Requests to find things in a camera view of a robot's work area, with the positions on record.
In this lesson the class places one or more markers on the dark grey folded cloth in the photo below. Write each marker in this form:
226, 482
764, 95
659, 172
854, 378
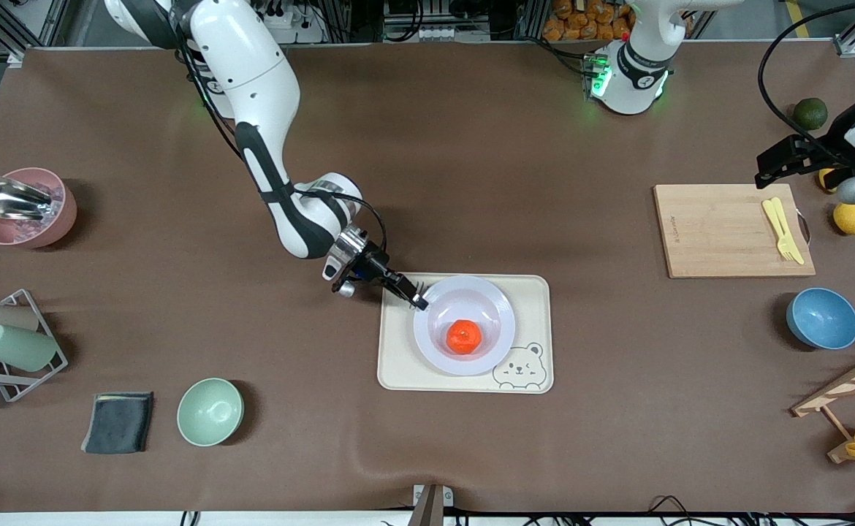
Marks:
118, 422

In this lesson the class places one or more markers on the wooden cutting board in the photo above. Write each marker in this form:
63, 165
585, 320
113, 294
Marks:
720, 230

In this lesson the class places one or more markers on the bag of orange fruits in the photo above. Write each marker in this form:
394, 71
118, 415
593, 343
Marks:
588, 18

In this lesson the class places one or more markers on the wooden cup rack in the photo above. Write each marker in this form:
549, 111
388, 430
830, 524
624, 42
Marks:
848, 383

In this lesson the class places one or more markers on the mint green bowl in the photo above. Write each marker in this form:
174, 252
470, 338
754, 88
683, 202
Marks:
210, 411

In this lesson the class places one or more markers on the blue bowl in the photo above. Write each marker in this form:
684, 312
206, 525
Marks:
822, 318

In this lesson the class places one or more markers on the pink bowl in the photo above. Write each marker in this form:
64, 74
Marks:
66, 212

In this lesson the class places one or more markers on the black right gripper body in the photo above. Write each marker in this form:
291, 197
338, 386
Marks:
376, 266

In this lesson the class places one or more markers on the dark green round fruit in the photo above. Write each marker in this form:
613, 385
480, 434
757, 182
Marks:
810, 113

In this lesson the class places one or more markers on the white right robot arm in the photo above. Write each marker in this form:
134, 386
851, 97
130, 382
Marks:
252, 73

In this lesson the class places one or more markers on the metal table bracket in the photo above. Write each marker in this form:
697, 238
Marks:
431, 504

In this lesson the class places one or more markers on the yellow lemon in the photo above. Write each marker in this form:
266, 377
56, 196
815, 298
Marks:
827, 180
851, 219

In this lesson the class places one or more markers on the cream bear print tray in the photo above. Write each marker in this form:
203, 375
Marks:
533, 307

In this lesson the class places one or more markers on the lavender round plate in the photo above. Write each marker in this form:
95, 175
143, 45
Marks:
464, 299

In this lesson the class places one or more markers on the mint green cup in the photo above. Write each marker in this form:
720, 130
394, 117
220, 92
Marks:
17, 347

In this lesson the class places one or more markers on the white power strip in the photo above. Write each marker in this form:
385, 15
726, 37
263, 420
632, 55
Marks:
296, 29

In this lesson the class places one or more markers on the shiny metal scoop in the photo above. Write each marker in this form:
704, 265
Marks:
7, 197

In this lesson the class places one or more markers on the small white socket strip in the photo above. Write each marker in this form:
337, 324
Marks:
427, 33

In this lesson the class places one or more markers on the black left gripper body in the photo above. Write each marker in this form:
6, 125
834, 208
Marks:
818, 150

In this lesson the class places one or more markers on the orange fruit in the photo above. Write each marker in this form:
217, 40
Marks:
463, 337

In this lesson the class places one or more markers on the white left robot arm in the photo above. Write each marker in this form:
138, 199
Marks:
628, 91

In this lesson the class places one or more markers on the yellow plastic fork and knife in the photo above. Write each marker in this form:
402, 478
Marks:
768, 210

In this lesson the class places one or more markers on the yellow plastic fork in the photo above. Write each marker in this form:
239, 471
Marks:
785, 252

